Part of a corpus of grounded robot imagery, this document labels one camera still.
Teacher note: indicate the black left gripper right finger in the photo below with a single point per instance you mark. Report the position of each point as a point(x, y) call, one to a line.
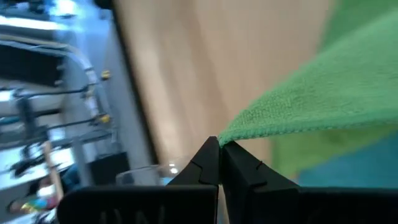
point(280, 205)

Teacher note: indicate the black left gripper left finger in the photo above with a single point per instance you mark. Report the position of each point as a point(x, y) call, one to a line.
point(155, 205)

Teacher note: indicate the light blue microfiber towel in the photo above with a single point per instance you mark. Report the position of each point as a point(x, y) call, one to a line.
point(351, 165)

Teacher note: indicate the green microfiber towel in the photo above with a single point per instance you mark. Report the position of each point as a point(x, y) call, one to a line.
point(326, 102)

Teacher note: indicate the person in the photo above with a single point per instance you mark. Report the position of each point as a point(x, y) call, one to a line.
point(46, 191)

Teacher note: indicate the black metal table frame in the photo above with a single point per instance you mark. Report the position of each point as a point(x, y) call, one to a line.
point(135, 81)

